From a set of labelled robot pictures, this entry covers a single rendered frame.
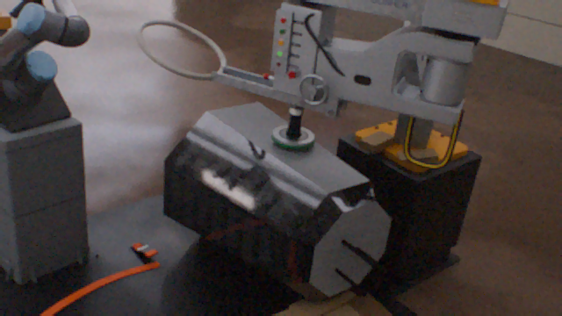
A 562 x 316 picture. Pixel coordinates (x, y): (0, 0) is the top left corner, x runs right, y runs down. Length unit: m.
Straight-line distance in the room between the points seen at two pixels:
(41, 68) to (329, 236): 1.52
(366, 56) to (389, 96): 0.20
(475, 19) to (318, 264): 1.23
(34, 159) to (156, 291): 0.93
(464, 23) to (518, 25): 6.46
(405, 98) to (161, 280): 1.67
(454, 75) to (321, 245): 0.92
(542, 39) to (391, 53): 6.34
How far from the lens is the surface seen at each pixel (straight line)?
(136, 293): 3.38
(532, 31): 8.93
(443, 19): 2.55
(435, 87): 2.66
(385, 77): 2.68
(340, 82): 2.75
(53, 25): 2.46
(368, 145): 3.29
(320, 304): 3.05
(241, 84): 3.00
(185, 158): 3.26
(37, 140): 3.15
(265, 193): 2.84
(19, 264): 3.46
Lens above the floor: 2.20
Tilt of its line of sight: 27 degrees down
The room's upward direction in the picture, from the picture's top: 7 degrees clockwise
